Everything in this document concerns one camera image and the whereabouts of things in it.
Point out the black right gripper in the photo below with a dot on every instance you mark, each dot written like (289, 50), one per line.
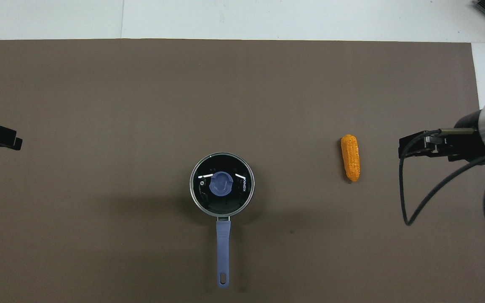
(465, 143)

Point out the orange corn cob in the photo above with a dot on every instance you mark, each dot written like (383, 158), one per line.
(350, 158)

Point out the glass lid with purple knob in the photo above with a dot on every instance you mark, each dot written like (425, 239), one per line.
(222, 185)

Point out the brown table mat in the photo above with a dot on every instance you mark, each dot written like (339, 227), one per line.
(141, 105)

